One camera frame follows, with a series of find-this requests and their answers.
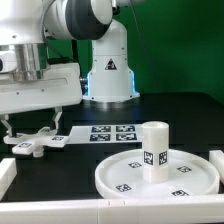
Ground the white marker sheet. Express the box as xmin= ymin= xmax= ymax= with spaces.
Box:
xmin=69 ymin=124 xmax=142 ymax=144

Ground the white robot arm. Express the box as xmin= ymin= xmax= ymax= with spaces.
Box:
xmin=0 ymin=0 xmax=139 ymax=137

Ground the white cross-shaped table base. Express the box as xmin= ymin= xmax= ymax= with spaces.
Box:
xmin=3 ymin=127 xmax=70 ymax=158

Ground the white round table top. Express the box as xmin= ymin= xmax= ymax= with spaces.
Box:
xmin=95 ymin=149 xmax=220 ymax=199

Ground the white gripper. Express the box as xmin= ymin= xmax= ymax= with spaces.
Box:
xmin=0 ymin=63 xmax=82 ymax=137

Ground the white front fence rail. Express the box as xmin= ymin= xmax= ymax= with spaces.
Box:
xmin=0 ymin=194 xmax=224 ymax=224

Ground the white left fence block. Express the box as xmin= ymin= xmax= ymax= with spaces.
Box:
xmin=0 ymin=158 xmax=17 ymax=200

